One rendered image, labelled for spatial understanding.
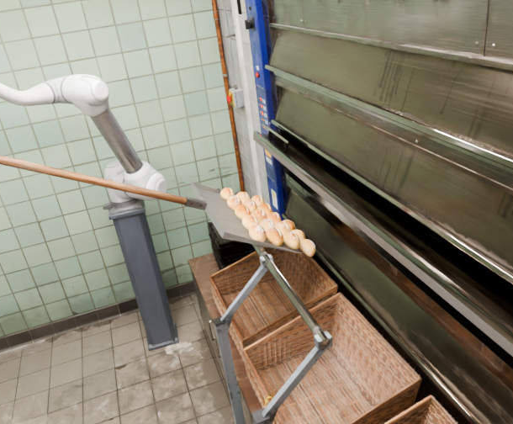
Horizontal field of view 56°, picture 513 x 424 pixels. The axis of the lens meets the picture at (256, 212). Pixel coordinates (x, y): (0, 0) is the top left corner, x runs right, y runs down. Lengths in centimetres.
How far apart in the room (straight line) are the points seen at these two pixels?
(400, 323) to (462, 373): 30
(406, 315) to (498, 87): 87
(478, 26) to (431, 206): 48
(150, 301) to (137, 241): 43
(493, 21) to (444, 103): 22
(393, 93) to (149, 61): 195
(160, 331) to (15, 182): 129
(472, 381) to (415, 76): 87
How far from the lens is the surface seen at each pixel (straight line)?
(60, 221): 337
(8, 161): 190
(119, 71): 310
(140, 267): 298
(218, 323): 189
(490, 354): 144
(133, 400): 308
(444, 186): 137
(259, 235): 188
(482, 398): 156
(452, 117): 126
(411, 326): 174
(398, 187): 152
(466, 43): 124
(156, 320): 321
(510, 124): 114
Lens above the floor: 214
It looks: 27 degrees down
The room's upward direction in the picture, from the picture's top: 8 degrees counter-clockwise
